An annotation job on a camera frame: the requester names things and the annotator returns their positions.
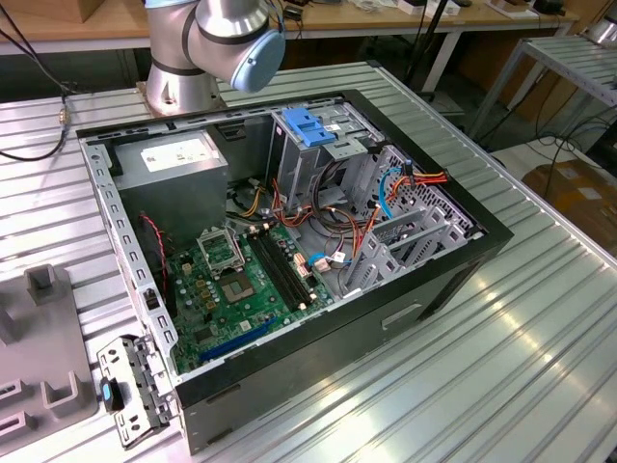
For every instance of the metal card retention bracket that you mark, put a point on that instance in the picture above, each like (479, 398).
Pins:
(153, 386)

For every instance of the metal slat table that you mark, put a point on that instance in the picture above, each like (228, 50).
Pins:
(578, 62)

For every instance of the grey metal disk bay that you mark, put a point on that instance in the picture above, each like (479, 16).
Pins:
(383, 260)

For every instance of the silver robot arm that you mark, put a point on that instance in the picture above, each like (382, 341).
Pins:
(217, 29)

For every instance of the silver metal cylinder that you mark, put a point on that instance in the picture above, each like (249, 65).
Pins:
(605, 31)

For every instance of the small black device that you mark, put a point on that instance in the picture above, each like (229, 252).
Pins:
(549, 6)

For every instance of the grey metal drive cage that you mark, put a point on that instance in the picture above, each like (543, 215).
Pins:
(294, 169)

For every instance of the grey power supply unit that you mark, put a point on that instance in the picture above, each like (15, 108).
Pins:
(169, 193)

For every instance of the grey parts rack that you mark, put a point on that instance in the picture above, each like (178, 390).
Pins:
(43, 337)

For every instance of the CPU socket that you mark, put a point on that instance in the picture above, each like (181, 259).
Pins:
(221, 253)

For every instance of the green motherboard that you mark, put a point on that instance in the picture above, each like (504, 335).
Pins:
(250, 316)

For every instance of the dark square chipset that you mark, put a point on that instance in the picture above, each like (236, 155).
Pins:
(236, 290)

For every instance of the flat brown carton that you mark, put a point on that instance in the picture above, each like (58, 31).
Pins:
(569, 193)

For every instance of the blue plastic drive latch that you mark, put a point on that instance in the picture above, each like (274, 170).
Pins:
(303, 125)

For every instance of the blue expansion slot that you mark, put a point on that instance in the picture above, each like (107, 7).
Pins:
(236, 340)

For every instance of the blue black release latch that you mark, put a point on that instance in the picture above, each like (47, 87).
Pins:
(108, 393)

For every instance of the black RAM slot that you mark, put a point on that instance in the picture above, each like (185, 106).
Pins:
(277, 270)
(287, 270)
(282, 270)
(273, 270)

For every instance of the black open PC case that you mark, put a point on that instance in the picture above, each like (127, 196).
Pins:
(337, 347)

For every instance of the brown cardboard box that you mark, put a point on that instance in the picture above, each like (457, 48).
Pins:
(111, 9)

